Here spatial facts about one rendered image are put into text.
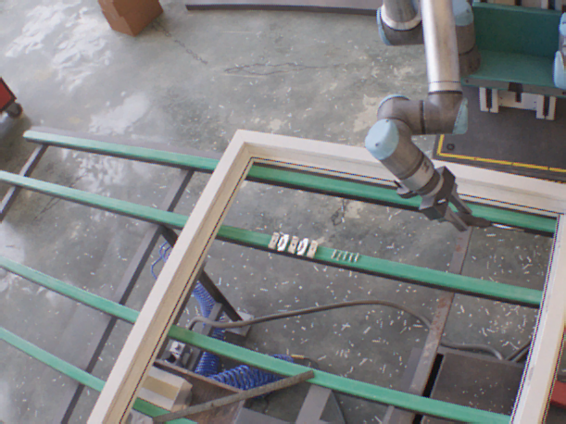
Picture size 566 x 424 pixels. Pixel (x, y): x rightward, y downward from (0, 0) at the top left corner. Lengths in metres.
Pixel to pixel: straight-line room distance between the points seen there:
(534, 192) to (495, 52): 0.83
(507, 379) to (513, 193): 0.53
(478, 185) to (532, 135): 0.94
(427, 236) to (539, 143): 0.65
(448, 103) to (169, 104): 2.40
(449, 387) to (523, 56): 1.25
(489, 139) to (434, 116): 1.07
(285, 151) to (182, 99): 1.86
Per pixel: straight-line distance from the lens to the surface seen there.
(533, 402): 1.37
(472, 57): 2.19
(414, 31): 2.07
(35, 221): 3.59
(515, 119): 2.60
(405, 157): 1.40
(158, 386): 1.84
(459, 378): 1.74
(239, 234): 1.75
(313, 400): 1.49
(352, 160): 1.72
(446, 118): 1.47
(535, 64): 2.27
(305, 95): 3.29
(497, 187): 1.63
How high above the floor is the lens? 2.25
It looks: 52 degrees down
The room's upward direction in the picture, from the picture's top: 25 degrees counter-clockwise
